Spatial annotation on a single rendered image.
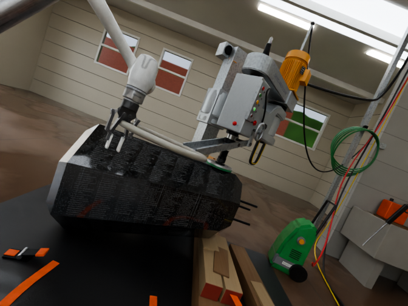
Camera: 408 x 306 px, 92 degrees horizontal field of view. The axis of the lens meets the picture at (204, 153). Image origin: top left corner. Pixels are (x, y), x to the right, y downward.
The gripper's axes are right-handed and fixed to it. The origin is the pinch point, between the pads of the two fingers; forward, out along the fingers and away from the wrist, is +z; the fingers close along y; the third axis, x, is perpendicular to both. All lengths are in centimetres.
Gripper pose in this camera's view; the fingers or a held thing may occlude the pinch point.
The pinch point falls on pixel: (114, 142)
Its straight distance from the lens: 98.2
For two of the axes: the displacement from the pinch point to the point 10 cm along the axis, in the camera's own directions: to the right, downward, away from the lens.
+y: 7.1, 2.8, 6.5
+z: -4.0, 9.2, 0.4
